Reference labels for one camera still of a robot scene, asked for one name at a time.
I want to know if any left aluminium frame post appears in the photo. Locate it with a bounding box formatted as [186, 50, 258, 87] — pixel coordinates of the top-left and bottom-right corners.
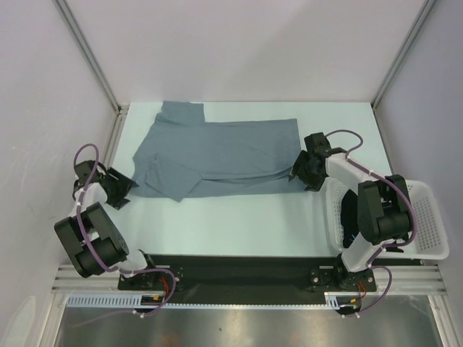
[52, 0, 129, 116]

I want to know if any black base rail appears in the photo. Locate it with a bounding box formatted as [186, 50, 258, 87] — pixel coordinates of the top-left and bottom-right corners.
[118, 254, 377, 306]

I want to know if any white slotted cable duct left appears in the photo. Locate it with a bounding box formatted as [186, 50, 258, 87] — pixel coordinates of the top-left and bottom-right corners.
[67, 294, 164, 309]

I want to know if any aluminium frame post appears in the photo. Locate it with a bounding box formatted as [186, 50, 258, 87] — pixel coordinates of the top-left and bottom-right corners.
[370, 0, 440, 112]
[52, 0, 129, 116]

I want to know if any black t shirt in basket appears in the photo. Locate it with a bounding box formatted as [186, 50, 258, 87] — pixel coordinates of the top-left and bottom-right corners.
[340, 189, 360, 249]

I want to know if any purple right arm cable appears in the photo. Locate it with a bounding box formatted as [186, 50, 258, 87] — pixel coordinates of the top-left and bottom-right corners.
[325, 129, 419, 321]

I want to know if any light blue t shirt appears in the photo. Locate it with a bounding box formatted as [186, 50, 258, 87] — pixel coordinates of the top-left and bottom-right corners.
[132, 101, 305, 202]

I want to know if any aluminium front rail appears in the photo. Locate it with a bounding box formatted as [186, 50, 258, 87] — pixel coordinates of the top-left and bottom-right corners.
[51, 260, 446, 295]

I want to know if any white perforated plastic basket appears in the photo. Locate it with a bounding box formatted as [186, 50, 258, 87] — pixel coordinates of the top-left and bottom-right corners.
[325, 179, 449, 261]

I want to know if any white slotted cable duct right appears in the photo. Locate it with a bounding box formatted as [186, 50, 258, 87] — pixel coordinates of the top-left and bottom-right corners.
[324, 292, 362, 309]

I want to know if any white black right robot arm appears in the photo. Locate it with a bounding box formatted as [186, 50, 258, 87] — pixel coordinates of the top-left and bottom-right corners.
[289, 132, 417, 291]

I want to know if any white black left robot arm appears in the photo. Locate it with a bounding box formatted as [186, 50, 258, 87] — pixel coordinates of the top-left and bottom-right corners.
[54, 160, 160, 289]

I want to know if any right aluminium frame post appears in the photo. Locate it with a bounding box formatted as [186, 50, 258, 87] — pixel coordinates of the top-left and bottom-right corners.
[370, 0, 440, 112]

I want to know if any white slotted cable duct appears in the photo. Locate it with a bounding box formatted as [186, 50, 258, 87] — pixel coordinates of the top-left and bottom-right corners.
[67, 294, 164, 309]
[324, 292, 362, 309]

